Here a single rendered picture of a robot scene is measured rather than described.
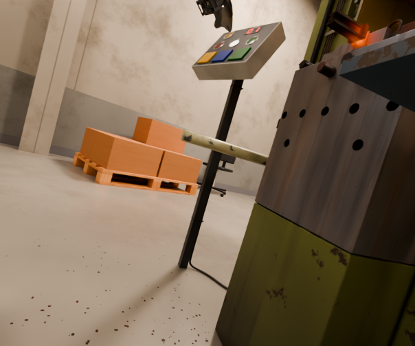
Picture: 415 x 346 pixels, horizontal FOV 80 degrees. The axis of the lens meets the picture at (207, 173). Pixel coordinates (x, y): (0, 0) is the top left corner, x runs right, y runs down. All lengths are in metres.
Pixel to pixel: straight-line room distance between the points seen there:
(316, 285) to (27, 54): 3.83
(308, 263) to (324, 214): 0.12
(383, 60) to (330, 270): 0.40
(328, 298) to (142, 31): 4.02
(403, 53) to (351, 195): 0.32
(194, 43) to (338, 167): 4.06
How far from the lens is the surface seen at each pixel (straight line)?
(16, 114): 3.92
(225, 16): 1.07
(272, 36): 1.20
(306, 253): 0.65
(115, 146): 2.62
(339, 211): 0.60
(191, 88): 4.38
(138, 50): 4.15
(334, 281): 0.60
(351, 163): 0.61
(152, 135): 3.31
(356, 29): 0.85
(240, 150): 1.01
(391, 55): 0.35
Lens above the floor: 0.57
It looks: 4 degrees down
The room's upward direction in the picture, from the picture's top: 17 degrees clockwise
